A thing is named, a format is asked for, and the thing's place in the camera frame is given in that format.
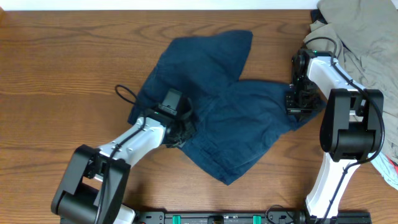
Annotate dark blue shorts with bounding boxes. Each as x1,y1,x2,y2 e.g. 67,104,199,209
138,30,307,185

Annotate black garment under beige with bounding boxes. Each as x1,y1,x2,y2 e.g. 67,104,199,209
310,9,328,24

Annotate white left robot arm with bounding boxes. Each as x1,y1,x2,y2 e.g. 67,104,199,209
51,105,195,223

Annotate light blue garment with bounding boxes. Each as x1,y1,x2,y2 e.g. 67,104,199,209
371,152,398,190

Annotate beige grey garment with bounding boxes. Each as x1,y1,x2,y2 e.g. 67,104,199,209
305,0,397,162

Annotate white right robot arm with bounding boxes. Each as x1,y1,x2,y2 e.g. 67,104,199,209
285,49,385,223

